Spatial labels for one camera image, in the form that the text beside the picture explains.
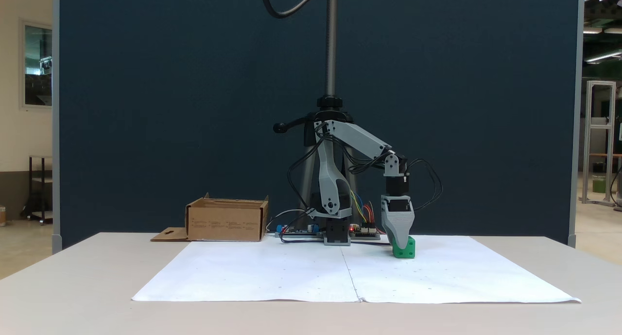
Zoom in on dark blue partition panel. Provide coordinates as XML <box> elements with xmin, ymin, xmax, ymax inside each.
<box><xmin>52</xmin><ymin>0</ymin><xmax>584</xmax><ymax>253</ymax></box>

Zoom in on white paper sheet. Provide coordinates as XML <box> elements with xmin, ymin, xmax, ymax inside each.
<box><xmin>131</xmin><ymin>241</ymin><xmax>361</xmax><ymax>302</ymax></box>
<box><xmin>340</xmin><ymin>235</ymin><xmax>582</xmax><ymax>304</ymax></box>

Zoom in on black cable on table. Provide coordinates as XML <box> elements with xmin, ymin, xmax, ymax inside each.
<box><xmin>279</xmin><ymin>231</ymin><xmax>395</xmax><ymax>247</ymax></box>

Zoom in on wall window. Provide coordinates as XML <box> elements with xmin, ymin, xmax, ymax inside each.
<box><xmin>19</xmin><ymin>20</ymin><xmax>53</xmax><ymax>111</ymax></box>

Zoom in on green dice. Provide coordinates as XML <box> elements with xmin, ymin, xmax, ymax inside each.
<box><xmin>392</xmin><ymin>235</ymin><xmax>416</xmax><ymax>259</ymax></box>

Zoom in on thick black hanging cable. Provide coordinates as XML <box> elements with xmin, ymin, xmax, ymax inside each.
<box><xmin>257</xmin><ymin>0</ymin><xmax>331</xmax><ymax>19</ymax></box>

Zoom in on aluminium profile frame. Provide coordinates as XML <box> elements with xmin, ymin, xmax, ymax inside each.
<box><xmin>582</xmin><ymin>80</ymin><xmax>618</xmax><ymax>207</ymax></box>

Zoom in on circuit board with white connectors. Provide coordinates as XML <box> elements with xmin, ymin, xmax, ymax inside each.
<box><xmin>350</xmin><ymin>223</ymin><xmax>381</xmax><ymax>240</ymax></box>

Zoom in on brown cardboard box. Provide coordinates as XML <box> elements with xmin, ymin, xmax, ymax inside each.
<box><xmin>150</xmin><ymin>193</ymin><xmax>269</xmax><ymax>242</ymax></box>

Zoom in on grey wedge gripper finger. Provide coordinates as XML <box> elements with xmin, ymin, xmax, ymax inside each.
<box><xmin>381</xmin><ymin>211</ymin><xmax>415</xmax><ymax>251</ymax></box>

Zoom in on circuit board with blue parts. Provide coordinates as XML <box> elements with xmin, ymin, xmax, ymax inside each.
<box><xmin>275</xmin><ymin>222</ymin><xmax>324</xmax><ymax>239</ymax></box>

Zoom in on black shelf cart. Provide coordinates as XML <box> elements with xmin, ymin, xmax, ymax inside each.
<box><xmin>20</xmin><ymin>155</ymin><xmax>53</xmax><ymax>225</ymax></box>

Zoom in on black tripod with metal pole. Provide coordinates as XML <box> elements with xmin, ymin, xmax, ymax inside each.
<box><xmin>273</xmin><ymin>0</ymin><xmax>360</xmax><ymax>231</ymax></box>

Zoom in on coloured jumper wires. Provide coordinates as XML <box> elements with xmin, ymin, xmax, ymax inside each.
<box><xmin>351</xmin><ymin>190</ymin><xmax>387</xmax><ymax>234</ymax></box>

